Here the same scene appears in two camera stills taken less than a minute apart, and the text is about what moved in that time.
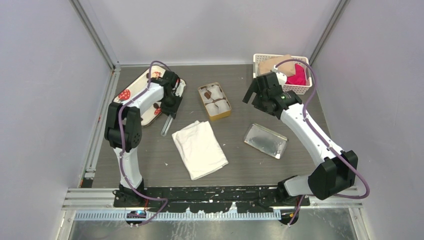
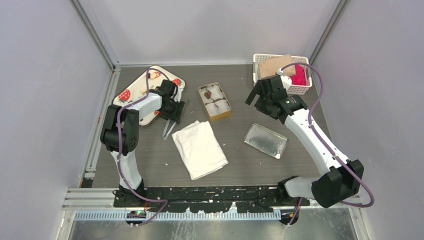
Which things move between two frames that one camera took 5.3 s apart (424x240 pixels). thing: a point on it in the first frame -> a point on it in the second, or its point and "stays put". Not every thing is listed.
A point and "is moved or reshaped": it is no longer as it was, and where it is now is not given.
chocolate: x=207 y=94 stays put
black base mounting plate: x=210 y=199 stays put
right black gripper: x=256 y=102 stays put
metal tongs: x=167 y=125 is moved or reshaped
